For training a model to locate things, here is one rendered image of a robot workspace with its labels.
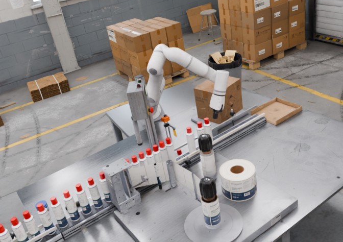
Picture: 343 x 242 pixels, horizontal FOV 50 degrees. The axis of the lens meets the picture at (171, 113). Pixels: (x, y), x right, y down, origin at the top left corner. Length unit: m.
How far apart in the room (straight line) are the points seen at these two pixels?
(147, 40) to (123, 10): 2.32
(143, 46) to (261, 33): 1.82
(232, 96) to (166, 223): 1.26
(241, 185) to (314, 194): 0.44
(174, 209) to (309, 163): 0.91
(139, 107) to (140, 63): 3.48
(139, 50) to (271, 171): 3.61
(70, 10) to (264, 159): 5.70
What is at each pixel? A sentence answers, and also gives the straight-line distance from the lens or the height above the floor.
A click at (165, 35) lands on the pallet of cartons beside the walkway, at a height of 0.76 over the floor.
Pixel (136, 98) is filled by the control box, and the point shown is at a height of 1.43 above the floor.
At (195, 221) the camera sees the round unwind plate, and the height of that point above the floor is 0.89.
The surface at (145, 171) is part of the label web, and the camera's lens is 2.25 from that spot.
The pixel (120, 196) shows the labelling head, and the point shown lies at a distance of 2.17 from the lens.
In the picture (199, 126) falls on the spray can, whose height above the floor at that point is 1.06.
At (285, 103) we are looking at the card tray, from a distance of 3.17.
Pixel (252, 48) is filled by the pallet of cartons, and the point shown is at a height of 0.35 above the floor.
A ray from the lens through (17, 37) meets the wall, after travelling 7.43.
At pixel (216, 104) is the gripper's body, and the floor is 1.16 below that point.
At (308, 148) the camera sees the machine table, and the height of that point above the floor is 0.83.
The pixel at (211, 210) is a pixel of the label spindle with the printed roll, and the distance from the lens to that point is 1.91.
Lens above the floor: 2.32
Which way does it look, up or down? 27 degrees down
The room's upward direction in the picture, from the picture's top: 11 degrees counter-clockwise
